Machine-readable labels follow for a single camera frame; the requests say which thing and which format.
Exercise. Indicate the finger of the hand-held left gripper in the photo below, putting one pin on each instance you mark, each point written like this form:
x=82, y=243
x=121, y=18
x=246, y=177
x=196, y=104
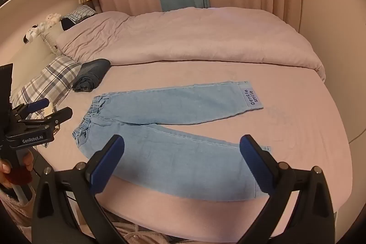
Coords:
x=38, y=104
x=61, y=115

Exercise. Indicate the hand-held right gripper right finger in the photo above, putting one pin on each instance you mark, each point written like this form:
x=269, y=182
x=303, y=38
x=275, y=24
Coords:
x=256, y=164

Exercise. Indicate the black and white plush toy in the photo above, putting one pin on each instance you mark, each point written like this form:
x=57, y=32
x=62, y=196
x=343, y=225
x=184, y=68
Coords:
x=31, y=34

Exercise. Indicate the small blue checked pillow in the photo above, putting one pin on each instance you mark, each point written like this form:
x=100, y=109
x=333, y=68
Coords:
x=81, y=13

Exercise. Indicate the person's left hand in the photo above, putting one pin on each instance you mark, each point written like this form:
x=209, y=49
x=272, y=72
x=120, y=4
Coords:
x=25, y=159

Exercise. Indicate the dark folded pants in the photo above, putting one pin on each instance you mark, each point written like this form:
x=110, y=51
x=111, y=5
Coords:
x=91, y=74

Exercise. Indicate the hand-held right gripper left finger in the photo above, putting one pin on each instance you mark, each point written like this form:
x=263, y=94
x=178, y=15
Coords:
x=107, y=164

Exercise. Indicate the light blue denim pants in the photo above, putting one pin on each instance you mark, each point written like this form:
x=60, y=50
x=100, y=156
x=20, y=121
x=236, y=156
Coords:
x=171, y=152

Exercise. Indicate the grey plaid pillow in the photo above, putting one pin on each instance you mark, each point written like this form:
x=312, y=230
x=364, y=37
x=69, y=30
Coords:
x=48, y=81

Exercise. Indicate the white headboard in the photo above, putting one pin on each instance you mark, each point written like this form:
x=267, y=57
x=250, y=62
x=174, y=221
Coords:
x=23, y=12

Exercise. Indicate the white cushion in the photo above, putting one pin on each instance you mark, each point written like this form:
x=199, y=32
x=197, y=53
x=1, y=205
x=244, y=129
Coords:
x=54, y=34

